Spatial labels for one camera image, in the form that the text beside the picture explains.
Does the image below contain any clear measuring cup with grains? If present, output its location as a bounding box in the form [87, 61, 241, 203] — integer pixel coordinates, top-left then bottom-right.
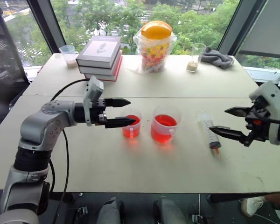
[58, 44, 79, 69]

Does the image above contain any black metal rack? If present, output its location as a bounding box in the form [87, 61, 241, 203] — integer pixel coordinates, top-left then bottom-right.
[0, 7, 30, 94]

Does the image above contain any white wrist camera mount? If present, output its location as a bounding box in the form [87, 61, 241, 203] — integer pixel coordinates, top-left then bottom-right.
[248, 80, 280, 146]
[83, 75, 105, 127]

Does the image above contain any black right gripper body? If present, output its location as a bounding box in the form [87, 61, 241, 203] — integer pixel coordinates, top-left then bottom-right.
[243, 96, 272, 148]

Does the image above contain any large beaker red liquid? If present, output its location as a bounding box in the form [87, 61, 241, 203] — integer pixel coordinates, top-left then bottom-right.
[150, 105, 182, 145]

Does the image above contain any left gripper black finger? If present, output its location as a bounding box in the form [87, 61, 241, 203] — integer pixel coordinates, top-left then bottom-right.
[104, 98, 132, 109]
[104, 117, 137, 129]

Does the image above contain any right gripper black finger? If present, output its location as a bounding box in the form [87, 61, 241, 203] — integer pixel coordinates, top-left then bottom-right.
[224, 106, 251, 117]
[208, 126, 250, 146]

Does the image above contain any candy jar with orange lid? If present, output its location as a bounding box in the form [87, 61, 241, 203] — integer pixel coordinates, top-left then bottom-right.
[133, 20, 178, 74]

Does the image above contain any tall glass with grains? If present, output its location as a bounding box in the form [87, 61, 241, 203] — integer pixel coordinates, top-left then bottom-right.
[186, 42, 207, 73]

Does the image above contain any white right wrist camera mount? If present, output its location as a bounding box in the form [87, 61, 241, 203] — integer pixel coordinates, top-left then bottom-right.
[248, 80, 280, 146]

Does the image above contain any grey hardcover book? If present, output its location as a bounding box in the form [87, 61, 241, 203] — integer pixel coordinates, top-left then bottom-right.
[75, 35, 122, 70]

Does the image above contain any grey cloth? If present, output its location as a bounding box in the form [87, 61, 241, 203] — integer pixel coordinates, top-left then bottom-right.
[200, 46, 235, 70]

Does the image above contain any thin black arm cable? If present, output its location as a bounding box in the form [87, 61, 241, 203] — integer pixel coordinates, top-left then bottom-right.
[48, 159, 56, 194]

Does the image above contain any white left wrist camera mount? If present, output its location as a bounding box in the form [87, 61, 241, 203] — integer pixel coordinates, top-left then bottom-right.
[83, 75, 105, 127]

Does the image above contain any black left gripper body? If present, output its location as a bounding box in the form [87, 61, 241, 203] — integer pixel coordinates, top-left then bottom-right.
[92, 98, 108, 126]

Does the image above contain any clear plastic syringe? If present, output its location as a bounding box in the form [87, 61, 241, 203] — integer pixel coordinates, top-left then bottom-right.
[196, 111, 223, 157]

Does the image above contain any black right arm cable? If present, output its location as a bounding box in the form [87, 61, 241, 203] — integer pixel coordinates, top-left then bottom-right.
[254, 117, 280, 125]

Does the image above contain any red cover book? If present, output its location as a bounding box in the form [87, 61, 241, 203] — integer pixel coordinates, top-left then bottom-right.
[84, 55, 124, 83]

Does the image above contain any dark rounded shape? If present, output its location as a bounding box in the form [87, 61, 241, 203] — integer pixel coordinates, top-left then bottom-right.
[97, 196, 126, 224]
[153, 196, 188, 224]

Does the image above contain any bystander bare leg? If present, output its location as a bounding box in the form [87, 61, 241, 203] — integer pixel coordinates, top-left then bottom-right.
[263, 191, 280, 211]

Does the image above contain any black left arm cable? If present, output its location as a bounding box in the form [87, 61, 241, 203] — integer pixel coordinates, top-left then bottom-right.
[50, 78, 90, 224]

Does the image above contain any small cup red liquid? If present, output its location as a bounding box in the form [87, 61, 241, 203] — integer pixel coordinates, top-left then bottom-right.
[119, 108, 143, 140]

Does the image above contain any white sneaker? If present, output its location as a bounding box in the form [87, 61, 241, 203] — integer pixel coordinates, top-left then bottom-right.
[240, 196, 268, 218]

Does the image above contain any dark grey thick book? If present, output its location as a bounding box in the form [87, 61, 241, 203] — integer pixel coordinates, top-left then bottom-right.
[77, 49, 123, 77]

